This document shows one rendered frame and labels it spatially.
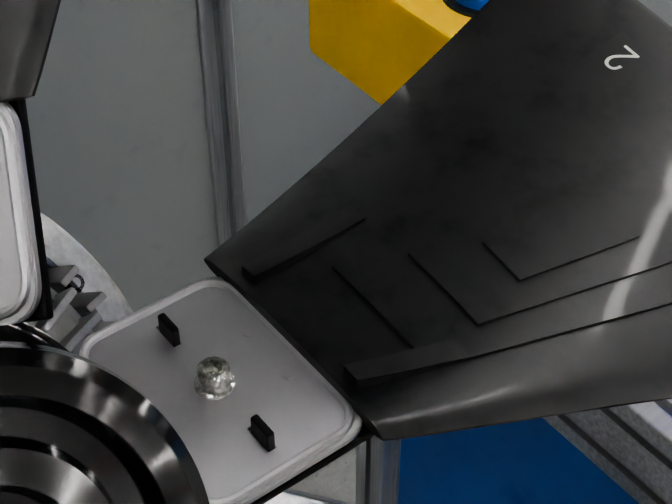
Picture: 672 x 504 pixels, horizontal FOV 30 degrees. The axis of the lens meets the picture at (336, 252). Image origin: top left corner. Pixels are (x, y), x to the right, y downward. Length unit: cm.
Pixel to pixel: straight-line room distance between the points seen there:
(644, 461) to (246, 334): 48
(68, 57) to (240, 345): 83
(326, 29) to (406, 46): 9
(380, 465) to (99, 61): 47
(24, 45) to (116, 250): 104
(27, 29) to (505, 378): 19
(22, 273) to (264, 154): 110
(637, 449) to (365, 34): 33
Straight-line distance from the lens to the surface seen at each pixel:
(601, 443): 90
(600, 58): 54
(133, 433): 34
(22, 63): 36
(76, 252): 59
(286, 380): 42
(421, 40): 80
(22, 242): 37
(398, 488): 125
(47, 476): 34
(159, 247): 144
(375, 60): 85
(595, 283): 46
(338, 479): 186
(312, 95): 145
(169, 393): 42
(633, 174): 50
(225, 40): 132
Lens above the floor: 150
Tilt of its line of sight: 43 degrees down
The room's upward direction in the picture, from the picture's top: straight up
